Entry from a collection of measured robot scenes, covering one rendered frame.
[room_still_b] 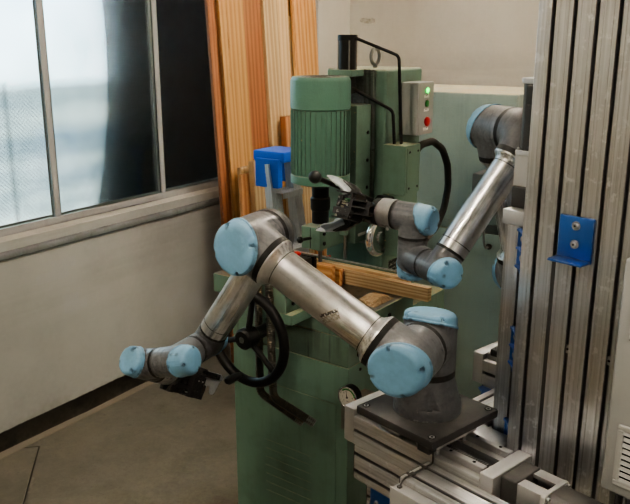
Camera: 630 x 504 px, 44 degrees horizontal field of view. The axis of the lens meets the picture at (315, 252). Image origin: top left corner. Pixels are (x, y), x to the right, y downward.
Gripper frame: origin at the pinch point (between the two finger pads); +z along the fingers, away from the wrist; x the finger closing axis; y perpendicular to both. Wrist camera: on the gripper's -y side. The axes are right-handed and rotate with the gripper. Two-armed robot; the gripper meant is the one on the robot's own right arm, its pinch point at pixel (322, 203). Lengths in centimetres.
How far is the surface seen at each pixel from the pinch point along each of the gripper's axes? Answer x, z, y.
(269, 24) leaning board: -93, 141, -122
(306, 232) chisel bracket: 8.5, 13.7, -14.3
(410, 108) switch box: -35.3, -1.8, -33.2
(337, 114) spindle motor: -25.6, 4.4, -4.6
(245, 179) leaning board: -12, 123, -108
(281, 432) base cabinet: 71, 14, -23
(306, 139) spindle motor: -17.2, 11.4, -2.1
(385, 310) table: 25.4, -18.3, -13.8
